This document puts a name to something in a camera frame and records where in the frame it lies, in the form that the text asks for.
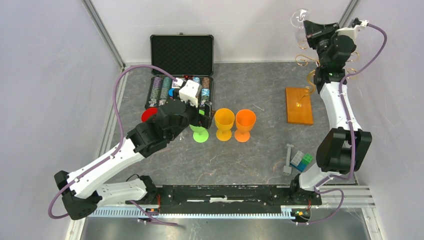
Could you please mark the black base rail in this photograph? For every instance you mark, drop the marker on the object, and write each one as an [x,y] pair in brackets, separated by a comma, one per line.
[227,199]

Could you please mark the green plastic wine glass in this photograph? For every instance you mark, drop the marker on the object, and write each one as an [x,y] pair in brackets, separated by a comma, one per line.
[200,134]

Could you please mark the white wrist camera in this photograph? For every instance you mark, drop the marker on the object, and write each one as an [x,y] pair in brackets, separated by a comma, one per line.
[187,91]
[353,30]

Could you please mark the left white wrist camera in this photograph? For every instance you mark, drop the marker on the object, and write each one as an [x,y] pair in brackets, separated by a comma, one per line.
[187,91]

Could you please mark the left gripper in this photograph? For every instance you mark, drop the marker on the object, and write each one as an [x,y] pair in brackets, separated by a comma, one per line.
[204,121]

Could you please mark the yellow plastic wine glass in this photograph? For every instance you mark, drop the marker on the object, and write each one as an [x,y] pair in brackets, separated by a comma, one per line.
[224,121]

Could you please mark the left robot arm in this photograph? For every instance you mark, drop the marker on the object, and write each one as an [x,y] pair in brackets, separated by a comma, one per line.
[84,190]

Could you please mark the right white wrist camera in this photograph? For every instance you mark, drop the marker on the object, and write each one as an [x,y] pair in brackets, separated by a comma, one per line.
[353,30]

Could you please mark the orange plastic wine glass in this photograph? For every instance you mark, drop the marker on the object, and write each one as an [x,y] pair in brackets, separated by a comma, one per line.
[245,120]

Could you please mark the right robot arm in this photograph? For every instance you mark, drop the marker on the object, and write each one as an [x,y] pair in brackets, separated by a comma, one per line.
[344,148]

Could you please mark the wooden rack base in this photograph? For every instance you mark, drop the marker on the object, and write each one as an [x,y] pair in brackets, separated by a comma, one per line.
[298,115]

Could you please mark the gold wire glass rack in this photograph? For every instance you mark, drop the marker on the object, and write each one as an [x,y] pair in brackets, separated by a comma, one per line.
[312,87]

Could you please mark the red plastic wine glass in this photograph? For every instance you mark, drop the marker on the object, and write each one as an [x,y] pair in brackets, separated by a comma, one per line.
[148,113]

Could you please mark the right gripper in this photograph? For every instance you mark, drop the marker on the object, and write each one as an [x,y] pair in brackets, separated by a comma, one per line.
[315,31]

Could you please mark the blue green building blocks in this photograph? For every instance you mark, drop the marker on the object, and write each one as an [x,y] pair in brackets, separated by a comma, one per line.
[300,161]

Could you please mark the black poker chip case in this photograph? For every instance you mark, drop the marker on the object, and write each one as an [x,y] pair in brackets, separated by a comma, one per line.
[187,57]

